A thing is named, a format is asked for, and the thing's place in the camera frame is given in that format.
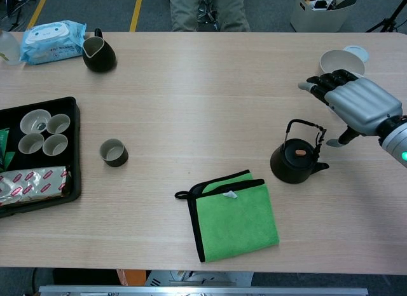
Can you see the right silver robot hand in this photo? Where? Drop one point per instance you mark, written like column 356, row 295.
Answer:
column 365, row 102

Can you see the grey-green ceramic teacup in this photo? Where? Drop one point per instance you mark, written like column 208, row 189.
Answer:
column 113, row 151

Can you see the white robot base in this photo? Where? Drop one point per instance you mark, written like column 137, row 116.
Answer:
column 197, row 278

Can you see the small beige teacup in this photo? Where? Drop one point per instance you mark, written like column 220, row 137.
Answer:
column 30, row 143
column 55, row 145
column 58, row 124

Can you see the white plastic lid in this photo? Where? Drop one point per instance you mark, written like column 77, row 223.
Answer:
column 359, row 51

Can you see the black tripod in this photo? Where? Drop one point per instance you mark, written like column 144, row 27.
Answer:
column 386, row 23

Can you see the white storage bin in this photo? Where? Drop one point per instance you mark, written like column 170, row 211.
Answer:
column 318, row 19

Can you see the green cloth with black trim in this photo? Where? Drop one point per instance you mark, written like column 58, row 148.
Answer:
column 238, row 226

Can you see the chrome chair base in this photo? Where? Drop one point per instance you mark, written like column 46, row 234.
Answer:
column 208, row 13

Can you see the person in khaki trousers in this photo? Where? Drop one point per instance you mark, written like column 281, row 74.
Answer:
column 182, row 10

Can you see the dark ceramic pitcher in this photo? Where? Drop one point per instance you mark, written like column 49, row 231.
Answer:
column 101, row 61

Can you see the black plastic tray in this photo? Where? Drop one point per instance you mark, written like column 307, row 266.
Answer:
column 71, row 143

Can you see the blue wet wipes pack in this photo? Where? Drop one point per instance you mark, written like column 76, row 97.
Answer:
column 51, row 42

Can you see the wide beige tea bowl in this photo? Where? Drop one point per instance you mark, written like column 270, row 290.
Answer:
column 30, row 121

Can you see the silver foil packet red labels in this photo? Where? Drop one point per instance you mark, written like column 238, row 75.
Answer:
column 35, row 185

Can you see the black stand legs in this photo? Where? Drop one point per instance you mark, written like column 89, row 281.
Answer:
column 14, row 7

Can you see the green tea packet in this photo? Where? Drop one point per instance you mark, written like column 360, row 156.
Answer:
column 3, row 138

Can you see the aluminium rail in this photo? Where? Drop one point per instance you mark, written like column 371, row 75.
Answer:
column 203, row 291

